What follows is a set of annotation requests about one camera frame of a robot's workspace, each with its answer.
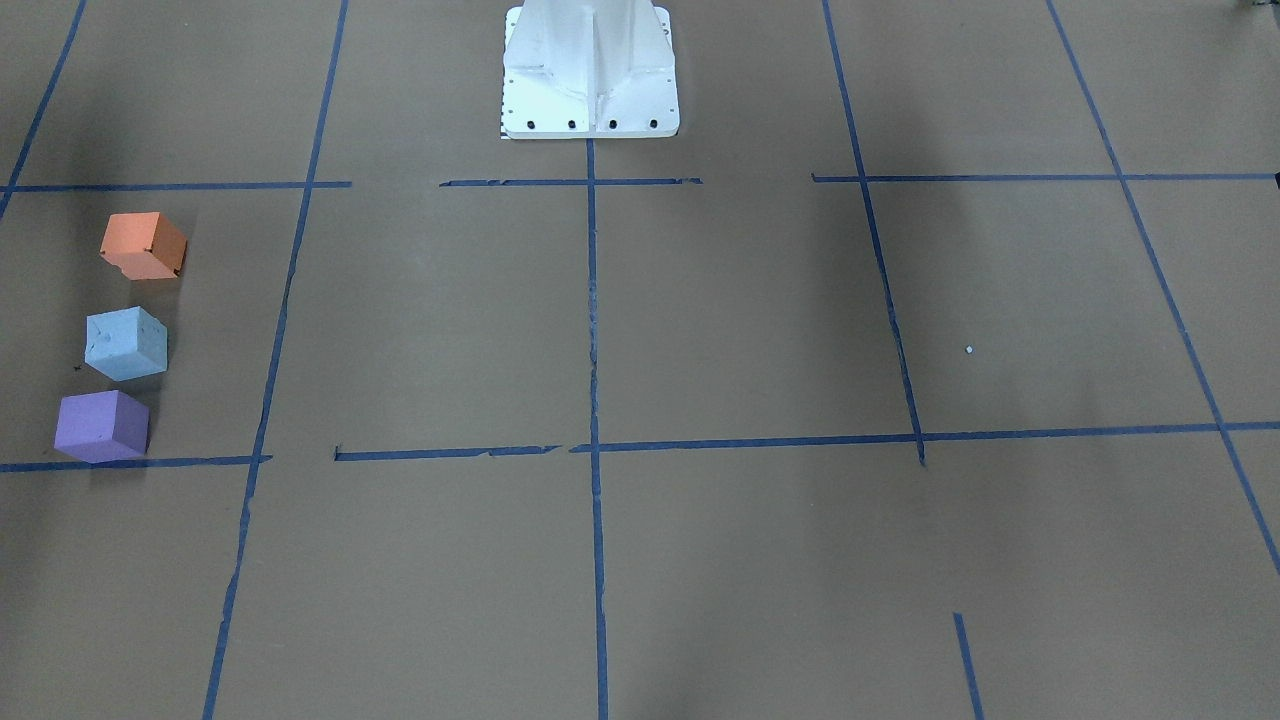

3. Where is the light blue foam block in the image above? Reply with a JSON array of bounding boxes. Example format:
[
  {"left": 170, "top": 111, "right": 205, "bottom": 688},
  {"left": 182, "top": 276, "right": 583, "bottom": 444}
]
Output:
[{"left": 83, "top": 306, "right": 168, "bottom": 380}]

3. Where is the orange foam block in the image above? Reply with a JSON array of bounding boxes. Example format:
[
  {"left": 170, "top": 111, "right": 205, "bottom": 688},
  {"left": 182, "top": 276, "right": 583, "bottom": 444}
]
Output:
[{"left": 99, "top": 211, "right": 188, "bottom": 281}]

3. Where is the purple foam block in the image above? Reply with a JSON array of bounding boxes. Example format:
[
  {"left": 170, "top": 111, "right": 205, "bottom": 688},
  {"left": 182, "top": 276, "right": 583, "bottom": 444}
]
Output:
[{"left": 52, "top": 389, "right": 150, "bottom": 464}]

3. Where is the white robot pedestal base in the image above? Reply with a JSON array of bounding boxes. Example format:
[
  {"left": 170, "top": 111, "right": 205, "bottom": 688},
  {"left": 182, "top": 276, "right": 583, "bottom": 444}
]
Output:
[{"left": 500, "top": 1, "right": 681, "bottom": 141}]

